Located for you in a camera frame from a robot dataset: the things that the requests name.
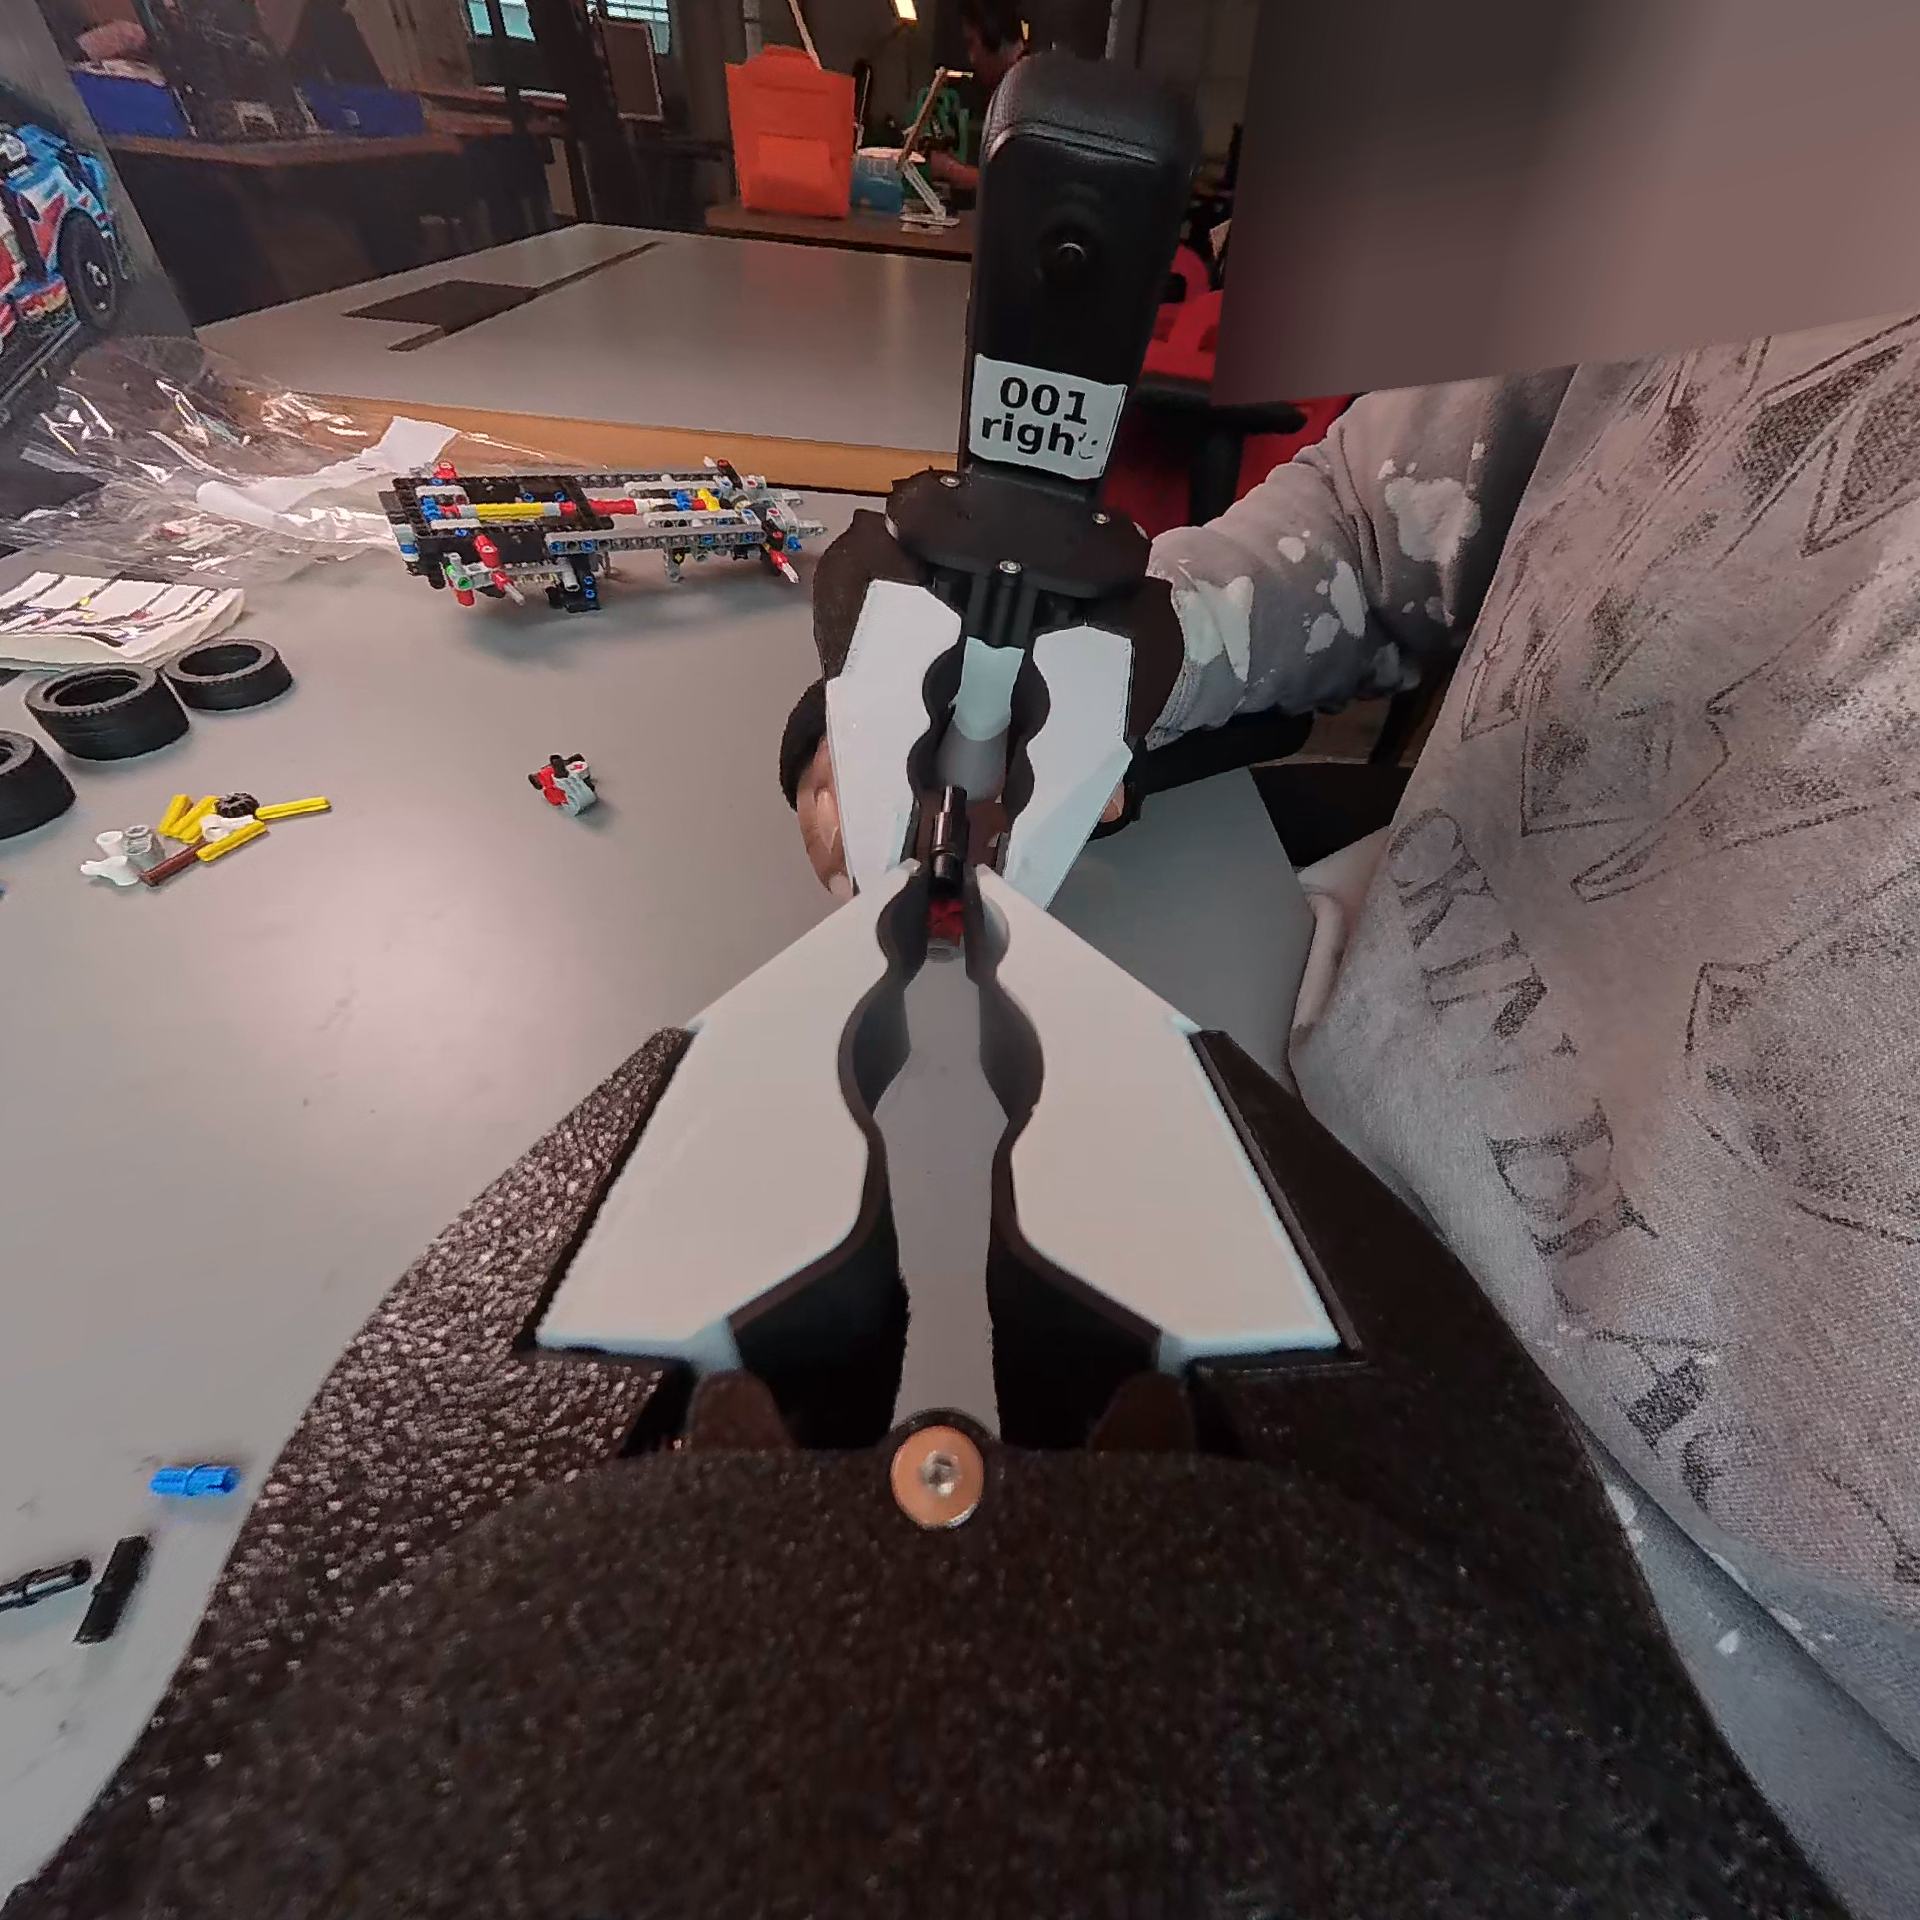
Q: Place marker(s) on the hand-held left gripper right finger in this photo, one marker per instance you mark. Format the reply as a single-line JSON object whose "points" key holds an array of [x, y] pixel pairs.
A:
{"points": [[1155, 1186]]}

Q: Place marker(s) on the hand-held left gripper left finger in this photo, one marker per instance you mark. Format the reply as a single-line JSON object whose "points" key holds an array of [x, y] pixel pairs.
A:
{"points": [[721, 1186]]}

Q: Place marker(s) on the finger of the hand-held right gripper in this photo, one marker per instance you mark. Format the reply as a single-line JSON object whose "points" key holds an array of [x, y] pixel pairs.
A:
{"points": [[1083, 719], [879, 719]]}

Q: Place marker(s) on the red ringed grey brick assembly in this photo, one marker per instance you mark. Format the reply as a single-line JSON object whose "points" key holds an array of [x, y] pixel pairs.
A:
{"points": [[944, 840]]}

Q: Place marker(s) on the grey red black brick assembly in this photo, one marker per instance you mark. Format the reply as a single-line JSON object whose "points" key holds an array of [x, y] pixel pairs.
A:
{"points": [[571, 784]]}

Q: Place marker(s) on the toy brick car chassis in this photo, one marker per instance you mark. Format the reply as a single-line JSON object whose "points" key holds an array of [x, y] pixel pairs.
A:
{"points": [[602, 515]]}

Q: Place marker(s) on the person's right forearm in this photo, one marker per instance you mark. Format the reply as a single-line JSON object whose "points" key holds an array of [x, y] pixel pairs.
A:
{"points": [[1319, 570]]}

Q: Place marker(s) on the grey desk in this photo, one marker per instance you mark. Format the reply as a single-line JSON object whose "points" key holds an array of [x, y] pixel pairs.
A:
{"points": [[448, 1052]]}

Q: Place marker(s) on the person's right hand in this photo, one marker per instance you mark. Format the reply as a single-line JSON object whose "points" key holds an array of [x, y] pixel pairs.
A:
{"points": [[828, 840]]}

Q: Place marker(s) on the red plastic stool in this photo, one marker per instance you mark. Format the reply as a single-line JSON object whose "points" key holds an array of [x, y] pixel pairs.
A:
{"points": [[1173, 475], [1189, 324]]}

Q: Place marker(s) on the adjoining grey table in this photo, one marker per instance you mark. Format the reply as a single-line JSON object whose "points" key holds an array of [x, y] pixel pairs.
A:
{"points": [[673, 341]]}

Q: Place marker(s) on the person's grey printed sweatshirt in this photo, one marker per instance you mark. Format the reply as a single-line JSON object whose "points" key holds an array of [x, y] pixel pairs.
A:
{"points": [[1648, 1052]]}

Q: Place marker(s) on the blue toy pin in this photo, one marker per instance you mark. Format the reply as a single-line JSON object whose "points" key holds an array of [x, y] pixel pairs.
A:
{"points": [[197, 1482]]}

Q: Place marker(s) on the pile of yellow white toy parts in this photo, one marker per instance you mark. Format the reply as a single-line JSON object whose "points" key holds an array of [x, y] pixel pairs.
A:
{"points": [[226, 822]]}

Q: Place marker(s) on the blue storage bin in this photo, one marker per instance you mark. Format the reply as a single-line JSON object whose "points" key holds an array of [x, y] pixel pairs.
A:
{"points": [[360, 104], [127, 100]]}

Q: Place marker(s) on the clear plastic bag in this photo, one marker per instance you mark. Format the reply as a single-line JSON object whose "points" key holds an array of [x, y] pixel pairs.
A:
{"points": [[181, 449]]}

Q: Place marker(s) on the white printed leaflet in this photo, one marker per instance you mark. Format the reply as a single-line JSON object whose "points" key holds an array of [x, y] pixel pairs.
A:
{"points": [[123, 615]]}

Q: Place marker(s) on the wooden workbench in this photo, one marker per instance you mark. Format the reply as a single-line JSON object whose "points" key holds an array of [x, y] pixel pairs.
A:
{"points": [[300, 151]]}

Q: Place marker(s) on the black toy brick axle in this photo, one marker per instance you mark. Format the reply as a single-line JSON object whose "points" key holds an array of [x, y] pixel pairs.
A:
{"points": [[38, 1587]]}

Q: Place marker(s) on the printed toy car box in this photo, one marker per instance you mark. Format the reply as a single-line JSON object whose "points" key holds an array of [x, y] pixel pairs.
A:
{"points": [[59, 228]]}

